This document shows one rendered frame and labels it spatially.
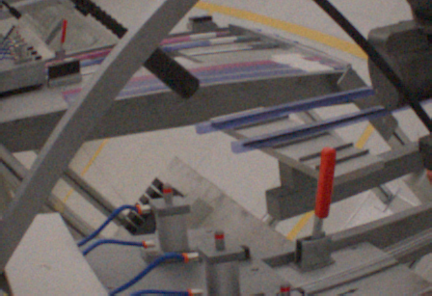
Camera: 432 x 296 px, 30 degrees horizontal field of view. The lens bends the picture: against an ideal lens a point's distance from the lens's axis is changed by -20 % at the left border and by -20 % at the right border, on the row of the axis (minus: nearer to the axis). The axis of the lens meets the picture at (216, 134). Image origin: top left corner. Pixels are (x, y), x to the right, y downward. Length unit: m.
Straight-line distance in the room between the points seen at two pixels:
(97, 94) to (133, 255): 0.26
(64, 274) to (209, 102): 1.01
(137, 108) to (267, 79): 0.22
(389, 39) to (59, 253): 0.32
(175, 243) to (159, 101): 0.89
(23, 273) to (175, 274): 0.14
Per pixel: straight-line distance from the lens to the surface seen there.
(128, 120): 1.56
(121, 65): 0.46
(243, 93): 1.61
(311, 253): 0.80
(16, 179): 1.50
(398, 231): 0.89
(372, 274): 0.77
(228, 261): 0.58
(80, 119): 0.46
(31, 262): 0.63
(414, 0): 0.77
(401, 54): 0.72
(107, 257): 0.70
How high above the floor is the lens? 1.47
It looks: 22 degrees down
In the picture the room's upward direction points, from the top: 50 degrees counter-clockwise
